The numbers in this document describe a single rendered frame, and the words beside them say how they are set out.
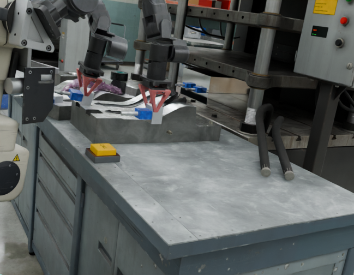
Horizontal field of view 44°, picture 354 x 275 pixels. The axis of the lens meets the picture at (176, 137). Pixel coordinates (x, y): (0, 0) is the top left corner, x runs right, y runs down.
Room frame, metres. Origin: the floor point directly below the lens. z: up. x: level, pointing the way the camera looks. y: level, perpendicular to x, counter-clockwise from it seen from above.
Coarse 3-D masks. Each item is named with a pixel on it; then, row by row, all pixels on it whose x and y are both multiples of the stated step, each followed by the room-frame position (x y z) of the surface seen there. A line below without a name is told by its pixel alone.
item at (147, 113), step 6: (138, 108) 1.33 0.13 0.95; (144, 108) 1.35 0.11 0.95; (150, 108) 1.34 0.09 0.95; (162, 108) 1.34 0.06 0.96; (120, 114) 1.29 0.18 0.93; (126, 114) 1.29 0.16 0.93; (132, 114) 1.31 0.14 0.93; (138, 114) 1.31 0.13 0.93; (144, 114) 1.31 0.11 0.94; (150, 114) 1.32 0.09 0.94; (156, 114) 1.33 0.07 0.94; (162, 114) 1.34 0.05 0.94; (150, 120) 1.33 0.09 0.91; (156, 120) 1.33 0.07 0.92
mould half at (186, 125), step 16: (160, 96) 1.66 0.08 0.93; (80, 112) 1.49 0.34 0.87; (176, 112) 1.52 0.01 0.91; (192, 112) 1.55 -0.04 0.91; (80, 128) 1.48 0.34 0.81; (96, 128) 1.36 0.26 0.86; (112, 128) 1.39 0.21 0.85; (128, 128) 1.42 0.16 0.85; (144, 128) 1.45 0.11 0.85; (160, 128) 1.49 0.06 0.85; (176, 128) 1.52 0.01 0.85; (192, 128) 1.56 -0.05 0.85; (208, 128) 1.60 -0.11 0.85
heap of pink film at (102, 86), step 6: (72, 84) 1.82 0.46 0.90; (78, 84) 1.82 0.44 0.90; (90, 84) 1.87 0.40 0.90; (102, 84) 1.79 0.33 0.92; (108, 84) 1.94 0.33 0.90; (66, 90) 1.80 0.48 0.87; (96, 90) 1.75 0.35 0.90; (102, 90) 1.78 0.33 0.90; (108, 90) 1.80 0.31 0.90; (114, 90) 1.88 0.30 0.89; (120, 90) 1.88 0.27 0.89
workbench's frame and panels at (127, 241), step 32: (32, 128) 2.02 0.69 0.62; (32, 160) 1.95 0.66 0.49; (64, 160) 1.62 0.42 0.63; (32, 192) 1.92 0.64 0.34; (64, 192) 1.56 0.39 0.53; (96, 192) 1.26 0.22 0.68; (32, 224) 1.92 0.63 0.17; (64, 224) 1.53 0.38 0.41; (96, 224) 1.27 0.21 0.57; (128, 224) 1.06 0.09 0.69; (320, 224) 1.03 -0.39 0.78; (352, 224) 1.10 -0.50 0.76; (64, 256) 1.50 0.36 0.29; (96, 256) 1.25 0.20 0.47; (128, 256) 1.06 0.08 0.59; (160, 256) 0.91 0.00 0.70; (192, 256) 0.85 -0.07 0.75; (224, 256) 0.90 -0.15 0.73; (256, 256) 0.95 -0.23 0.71; (288, 256) 1.01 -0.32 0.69; (320, 256) 1.09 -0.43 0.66; (352, 256) 1.16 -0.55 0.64
